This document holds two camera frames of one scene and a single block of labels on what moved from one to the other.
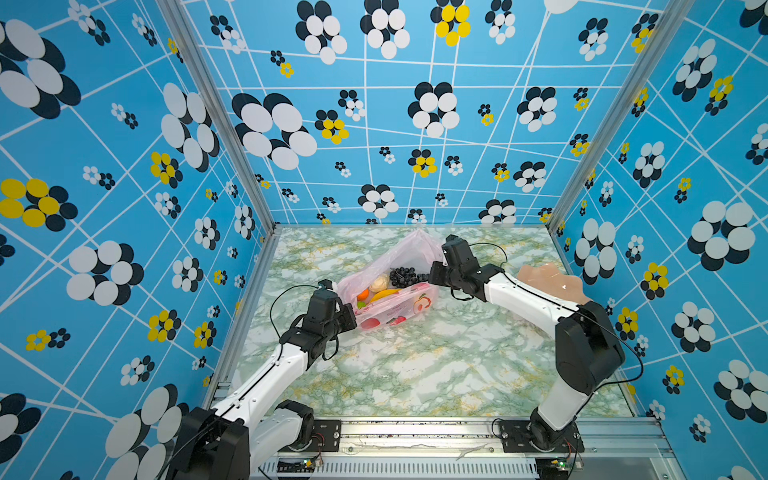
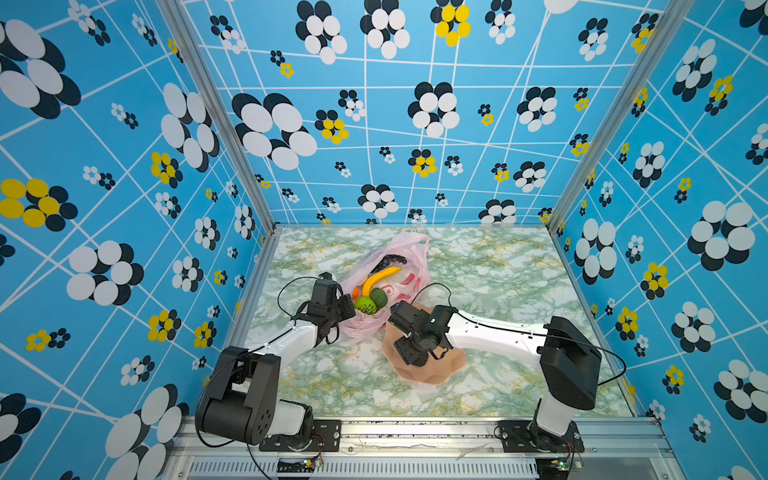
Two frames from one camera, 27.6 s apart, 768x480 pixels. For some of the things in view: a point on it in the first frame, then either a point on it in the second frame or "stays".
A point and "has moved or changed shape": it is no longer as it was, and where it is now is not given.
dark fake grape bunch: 403,277 -> 387,261
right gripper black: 436,270 -> 408,355
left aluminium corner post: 179,15 stays
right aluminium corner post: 675,13 stays
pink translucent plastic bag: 392,286 has moved or changed shape
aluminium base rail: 473,449 stays
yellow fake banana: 385,293 -> 366,289
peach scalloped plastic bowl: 548,279 -> 436,371
